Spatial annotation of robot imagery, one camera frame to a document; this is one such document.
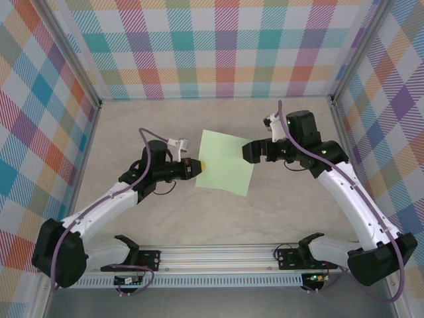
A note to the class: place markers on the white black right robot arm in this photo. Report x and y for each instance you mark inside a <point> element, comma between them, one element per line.
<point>357,205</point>

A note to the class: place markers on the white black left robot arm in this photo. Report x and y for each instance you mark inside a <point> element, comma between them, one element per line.
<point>99,205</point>

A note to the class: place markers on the light green paper sheet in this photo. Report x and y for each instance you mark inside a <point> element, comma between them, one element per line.
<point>222,165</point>

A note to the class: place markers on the grey metal sheet panel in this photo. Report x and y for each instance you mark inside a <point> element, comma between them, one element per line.
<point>212,303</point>

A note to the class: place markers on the small circuit board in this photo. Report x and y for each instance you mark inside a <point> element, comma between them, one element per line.
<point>314,277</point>
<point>126,281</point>

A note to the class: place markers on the aluminium side rail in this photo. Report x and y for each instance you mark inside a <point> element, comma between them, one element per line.
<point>86,155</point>
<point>342,136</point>

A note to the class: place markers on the aluminium frame post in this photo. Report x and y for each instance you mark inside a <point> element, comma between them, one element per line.
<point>361,56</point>
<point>69,56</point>

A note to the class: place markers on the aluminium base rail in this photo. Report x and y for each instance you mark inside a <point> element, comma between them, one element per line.
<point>215,258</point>

